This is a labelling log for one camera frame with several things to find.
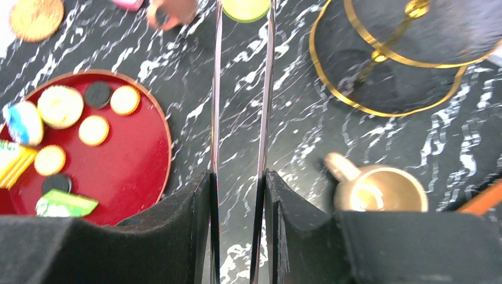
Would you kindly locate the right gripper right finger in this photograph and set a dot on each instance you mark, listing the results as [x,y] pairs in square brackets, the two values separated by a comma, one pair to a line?
[307,245]

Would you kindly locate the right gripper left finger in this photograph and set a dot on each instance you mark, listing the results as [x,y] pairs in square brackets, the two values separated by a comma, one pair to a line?
[164,244]

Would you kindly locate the metal tongs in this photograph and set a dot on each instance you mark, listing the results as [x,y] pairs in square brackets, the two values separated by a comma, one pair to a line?
[242,87]

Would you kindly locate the green triangular cake slice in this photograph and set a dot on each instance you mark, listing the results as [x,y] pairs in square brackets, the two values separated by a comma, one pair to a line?
[57,203]

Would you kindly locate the green macaron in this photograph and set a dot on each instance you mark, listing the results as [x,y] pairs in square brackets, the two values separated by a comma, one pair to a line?
[246,11]

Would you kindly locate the beige mug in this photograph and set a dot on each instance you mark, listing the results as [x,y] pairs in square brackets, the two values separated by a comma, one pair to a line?
[375,187]

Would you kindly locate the red round tray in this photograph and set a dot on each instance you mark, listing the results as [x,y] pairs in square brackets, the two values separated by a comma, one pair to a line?
[126,174]

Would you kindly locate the black sandwich cookie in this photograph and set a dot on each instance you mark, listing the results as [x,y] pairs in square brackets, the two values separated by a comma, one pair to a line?
[58,181]

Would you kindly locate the yellow biscuit middle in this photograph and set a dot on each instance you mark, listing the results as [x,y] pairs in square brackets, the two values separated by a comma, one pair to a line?
[93,130]

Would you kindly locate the yellow biscuit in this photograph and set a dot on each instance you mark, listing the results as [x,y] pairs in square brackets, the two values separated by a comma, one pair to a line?
[125,100]
[50,160]
[93,130]

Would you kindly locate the yellow biscuit upper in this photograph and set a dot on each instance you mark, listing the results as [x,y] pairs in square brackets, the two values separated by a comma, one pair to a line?
[125,100]

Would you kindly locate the yellow biscuit lower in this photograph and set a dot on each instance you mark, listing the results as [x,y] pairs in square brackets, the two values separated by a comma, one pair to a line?
[50,160]

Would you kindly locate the black cookie upper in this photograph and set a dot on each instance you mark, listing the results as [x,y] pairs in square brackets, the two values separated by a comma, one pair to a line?
[97,95]

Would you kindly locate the yellow frosted donut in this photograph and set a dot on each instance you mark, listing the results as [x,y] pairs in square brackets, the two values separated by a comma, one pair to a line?
[60,106]

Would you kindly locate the orange wooden rack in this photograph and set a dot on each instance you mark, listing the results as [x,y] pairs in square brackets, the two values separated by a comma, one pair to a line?
[482,202]

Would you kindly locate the yellow layered cake slice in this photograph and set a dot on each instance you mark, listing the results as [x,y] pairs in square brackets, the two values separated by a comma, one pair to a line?
[15,159]

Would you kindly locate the blue white donut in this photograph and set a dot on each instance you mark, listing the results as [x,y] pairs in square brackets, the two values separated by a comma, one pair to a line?
[24,123]

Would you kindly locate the three-tier glass cake stand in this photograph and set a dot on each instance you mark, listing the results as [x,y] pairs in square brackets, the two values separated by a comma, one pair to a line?
[395,58]

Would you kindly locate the pink mug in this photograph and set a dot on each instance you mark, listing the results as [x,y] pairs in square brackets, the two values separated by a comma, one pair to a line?
[179,12]

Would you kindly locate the pink grey eraser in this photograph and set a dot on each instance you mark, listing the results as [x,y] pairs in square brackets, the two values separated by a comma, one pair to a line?
[129,5]

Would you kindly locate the woven coaster left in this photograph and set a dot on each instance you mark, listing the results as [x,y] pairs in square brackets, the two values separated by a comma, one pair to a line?
[35,20]

